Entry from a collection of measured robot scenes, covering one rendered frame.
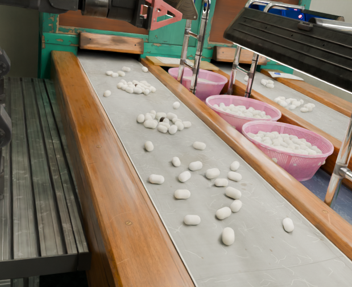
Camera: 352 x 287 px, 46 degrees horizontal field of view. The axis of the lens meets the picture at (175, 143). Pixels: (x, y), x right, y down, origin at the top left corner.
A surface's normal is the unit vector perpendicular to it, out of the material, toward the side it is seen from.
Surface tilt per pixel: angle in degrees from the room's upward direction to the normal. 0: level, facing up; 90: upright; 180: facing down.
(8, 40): 90
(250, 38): 57
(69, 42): 90
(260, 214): 0
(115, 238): 0
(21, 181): 0
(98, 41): 67
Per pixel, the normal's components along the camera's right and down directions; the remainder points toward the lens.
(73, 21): 0.32, 0.39
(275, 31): -0.71, -0.50
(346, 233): 0.14, -0.92
